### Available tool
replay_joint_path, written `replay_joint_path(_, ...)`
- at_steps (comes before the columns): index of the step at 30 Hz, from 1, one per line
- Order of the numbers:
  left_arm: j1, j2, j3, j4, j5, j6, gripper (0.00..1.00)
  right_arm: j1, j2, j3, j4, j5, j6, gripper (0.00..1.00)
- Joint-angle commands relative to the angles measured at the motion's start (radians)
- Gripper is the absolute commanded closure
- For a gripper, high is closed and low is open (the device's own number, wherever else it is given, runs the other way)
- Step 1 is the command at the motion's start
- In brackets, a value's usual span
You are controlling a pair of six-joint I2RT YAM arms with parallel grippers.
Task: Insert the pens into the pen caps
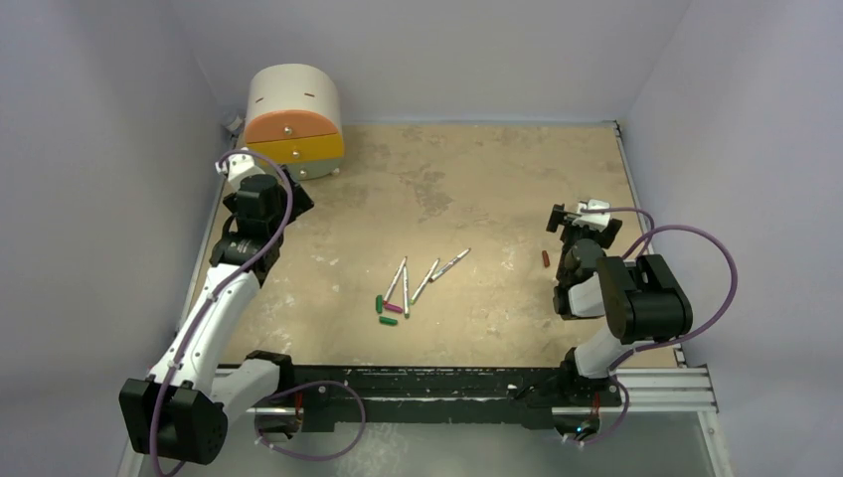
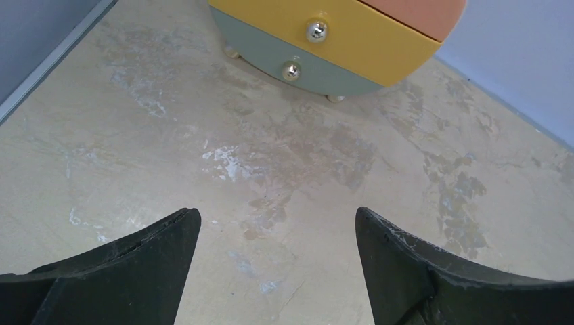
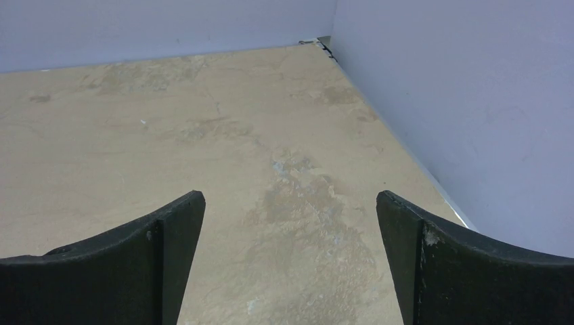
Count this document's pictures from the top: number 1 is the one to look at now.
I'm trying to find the white pen brown end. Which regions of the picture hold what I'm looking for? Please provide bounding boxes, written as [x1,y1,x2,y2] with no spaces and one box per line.
[429,247,471,282]

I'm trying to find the white pen green end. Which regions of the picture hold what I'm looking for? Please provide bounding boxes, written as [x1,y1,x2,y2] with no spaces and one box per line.
[410,258,440,305]

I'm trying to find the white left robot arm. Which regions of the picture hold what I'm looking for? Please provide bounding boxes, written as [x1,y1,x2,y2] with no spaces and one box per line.
[118,173,313,465]

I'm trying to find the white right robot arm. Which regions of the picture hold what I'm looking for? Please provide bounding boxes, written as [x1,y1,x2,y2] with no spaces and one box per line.
[547,200,693,404]

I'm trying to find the white pen red end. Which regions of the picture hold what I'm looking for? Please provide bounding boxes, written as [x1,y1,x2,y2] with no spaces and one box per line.
[402,264,410,319]

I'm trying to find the white pen magenta end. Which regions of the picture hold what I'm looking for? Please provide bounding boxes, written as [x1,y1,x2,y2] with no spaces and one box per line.
[383,255,408,302]

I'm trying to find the white round drawer cabinet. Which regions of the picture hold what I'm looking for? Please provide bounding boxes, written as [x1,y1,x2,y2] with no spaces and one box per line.
[242,64,345,181]

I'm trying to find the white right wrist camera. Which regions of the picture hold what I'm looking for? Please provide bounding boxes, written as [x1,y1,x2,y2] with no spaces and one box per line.
[573,199,611,232]

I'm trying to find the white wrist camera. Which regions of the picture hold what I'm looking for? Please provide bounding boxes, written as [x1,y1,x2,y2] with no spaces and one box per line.
[215,148,264,181]
[573,199,611,232]

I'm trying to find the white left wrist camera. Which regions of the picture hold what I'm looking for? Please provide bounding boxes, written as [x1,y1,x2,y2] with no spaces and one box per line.
[215,148,264,181]

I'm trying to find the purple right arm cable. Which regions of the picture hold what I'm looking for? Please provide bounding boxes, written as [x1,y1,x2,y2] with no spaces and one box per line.
[579,206,740,370]

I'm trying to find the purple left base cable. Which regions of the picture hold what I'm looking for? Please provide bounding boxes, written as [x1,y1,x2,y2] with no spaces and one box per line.
[253,380,368,463]

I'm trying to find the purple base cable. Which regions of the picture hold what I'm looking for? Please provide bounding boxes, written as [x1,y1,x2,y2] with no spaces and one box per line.
[561,376,631,449]
[253,380,368,463]

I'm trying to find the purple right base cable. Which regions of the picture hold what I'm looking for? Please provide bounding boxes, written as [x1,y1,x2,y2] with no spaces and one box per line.
[561,376,631,449]

